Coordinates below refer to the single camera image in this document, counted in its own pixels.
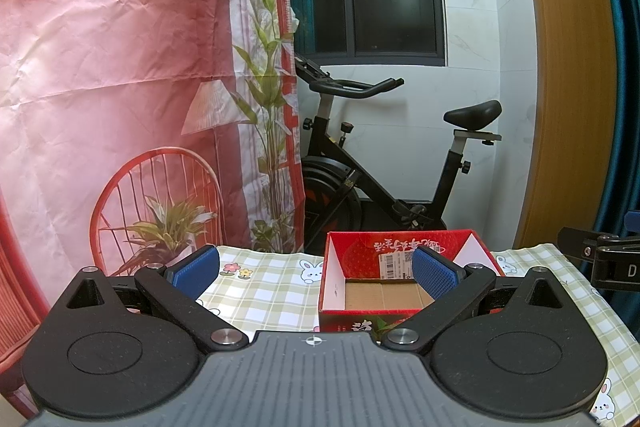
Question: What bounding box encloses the red strawberry cardboard box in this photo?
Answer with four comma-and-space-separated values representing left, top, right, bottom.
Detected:
318, 230, 504, 336

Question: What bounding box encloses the checkered bunny tablecloth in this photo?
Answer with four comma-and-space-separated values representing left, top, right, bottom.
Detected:
196, 243, 639, 426

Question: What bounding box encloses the black exercise bike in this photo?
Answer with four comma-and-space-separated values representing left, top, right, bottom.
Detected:
293, 53, 504, 253

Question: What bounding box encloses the red printed backdrop cloth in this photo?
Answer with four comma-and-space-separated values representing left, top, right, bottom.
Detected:
1, 0, 304, 417

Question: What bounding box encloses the teal curtain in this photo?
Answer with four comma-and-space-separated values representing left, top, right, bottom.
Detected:
596, 0, 639, 236

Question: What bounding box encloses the wooden door frame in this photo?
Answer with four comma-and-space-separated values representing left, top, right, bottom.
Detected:
515, 0, 617, 247

